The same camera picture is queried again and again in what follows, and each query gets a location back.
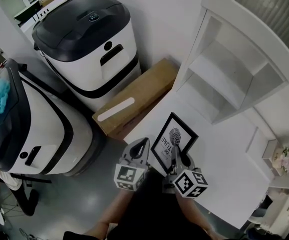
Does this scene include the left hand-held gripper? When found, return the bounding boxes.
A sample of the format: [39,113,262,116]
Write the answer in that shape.
[113,137,151,192]

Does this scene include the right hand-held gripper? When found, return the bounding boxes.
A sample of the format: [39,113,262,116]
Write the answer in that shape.
[162,145,208,199]

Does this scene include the black framed leaf print picture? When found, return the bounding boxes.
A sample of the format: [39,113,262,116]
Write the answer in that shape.
[150,111,199,178]

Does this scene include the person's right forearm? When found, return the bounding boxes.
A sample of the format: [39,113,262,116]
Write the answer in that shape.
[175,192,225,240]

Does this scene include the person's left forearm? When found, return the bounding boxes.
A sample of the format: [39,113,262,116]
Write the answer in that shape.
[84,189,135,239]

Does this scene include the white desk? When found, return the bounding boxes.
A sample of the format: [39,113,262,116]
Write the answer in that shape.
[123,83,280,230]

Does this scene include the person's black shirt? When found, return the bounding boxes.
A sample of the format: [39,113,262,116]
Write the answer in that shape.
[64,170,210,240]

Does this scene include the long cardboard box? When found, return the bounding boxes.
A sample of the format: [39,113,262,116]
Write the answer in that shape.
[92,58,180,141]

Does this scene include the white robot with dark lid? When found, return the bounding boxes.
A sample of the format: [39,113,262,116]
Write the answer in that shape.
[0,57,102,177]
[31,0,142,112]

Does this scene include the grey rectangular box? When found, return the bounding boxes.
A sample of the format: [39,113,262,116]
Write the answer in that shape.
[261,138,285,177]

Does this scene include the white shelf hutch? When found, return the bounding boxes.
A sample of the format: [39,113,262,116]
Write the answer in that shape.
[175,0,289,147]

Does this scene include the pink flowers in pot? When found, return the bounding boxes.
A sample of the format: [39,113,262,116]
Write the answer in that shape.
[275,145,289,177]

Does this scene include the black metal stool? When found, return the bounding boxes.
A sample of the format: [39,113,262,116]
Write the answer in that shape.
[10,172,52,185]

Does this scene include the blue fluffy cloth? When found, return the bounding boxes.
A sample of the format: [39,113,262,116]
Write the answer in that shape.
[0,77,12,114]

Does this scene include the dark green table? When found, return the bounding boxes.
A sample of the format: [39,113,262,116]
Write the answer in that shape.
[14,1,41,22]

